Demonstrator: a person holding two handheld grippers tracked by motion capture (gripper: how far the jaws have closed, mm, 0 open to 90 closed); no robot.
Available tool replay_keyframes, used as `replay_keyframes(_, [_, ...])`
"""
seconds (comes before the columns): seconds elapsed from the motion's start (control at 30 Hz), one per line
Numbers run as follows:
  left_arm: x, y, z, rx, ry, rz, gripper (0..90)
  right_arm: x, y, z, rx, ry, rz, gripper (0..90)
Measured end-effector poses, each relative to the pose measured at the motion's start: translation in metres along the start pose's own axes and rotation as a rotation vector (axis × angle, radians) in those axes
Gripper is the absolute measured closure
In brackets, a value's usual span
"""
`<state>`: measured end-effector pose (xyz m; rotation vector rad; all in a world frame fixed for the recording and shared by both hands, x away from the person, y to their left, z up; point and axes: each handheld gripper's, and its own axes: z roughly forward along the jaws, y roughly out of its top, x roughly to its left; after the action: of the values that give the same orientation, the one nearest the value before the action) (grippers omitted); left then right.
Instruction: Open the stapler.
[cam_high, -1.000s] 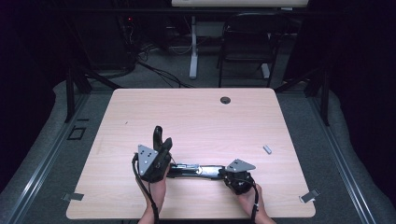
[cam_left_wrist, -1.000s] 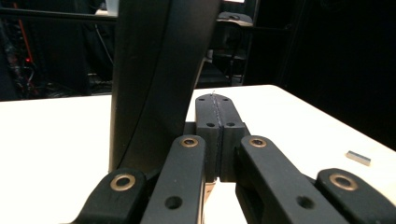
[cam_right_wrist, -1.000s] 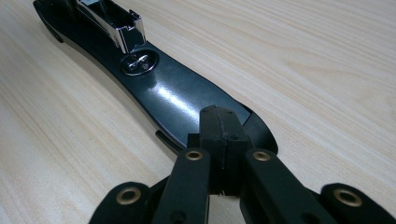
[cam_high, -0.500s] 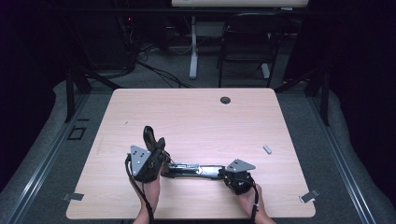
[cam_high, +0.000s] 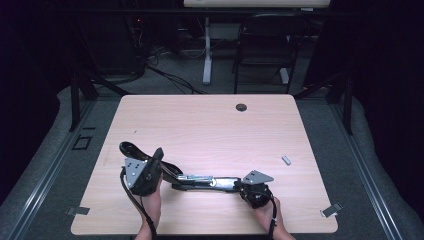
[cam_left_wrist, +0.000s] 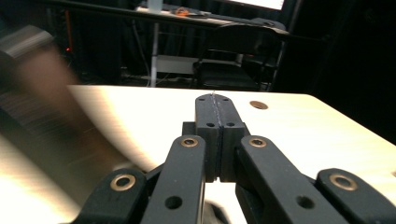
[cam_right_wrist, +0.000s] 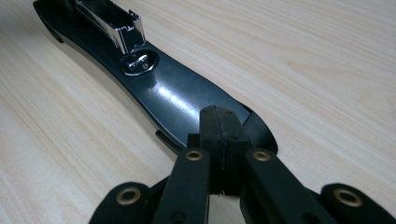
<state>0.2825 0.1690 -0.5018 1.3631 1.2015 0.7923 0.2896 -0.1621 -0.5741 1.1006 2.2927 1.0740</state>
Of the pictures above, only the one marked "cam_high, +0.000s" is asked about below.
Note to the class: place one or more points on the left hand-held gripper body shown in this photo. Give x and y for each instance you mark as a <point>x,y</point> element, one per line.
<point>140,176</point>

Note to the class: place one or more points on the black folding chair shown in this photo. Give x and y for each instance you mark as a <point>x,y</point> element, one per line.
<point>266,43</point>

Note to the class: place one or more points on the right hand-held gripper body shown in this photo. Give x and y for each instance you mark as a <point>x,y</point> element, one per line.
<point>256,195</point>

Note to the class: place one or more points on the black metal stand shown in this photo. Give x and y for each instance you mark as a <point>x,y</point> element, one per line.
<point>75,100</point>
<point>347,106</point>

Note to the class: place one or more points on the white desk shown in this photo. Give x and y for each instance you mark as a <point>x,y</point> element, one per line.
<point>207,50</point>

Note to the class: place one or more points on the person's left hand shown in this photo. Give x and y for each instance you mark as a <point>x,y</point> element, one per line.
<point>154,208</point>

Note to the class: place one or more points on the person's right hand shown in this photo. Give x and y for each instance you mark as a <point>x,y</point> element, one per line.
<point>268,218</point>

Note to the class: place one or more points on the black stapler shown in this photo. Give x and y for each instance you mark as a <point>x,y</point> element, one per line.
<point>200,183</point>

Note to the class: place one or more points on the aluminium rail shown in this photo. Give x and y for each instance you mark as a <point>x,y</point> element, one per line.
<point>368,180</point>
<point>46,180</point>

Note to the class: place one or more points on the dark equipment with red light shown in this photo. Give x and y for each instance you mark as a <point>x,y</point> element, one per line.
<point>113,43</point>

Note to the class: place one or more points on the grey tape piece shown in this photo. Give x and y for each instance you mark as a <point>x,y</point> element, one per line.
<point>78,211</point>
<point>331,210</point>

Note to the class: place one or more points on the silver staple strip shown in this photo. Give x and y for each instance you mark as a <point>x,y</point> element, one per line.
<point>286,160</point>

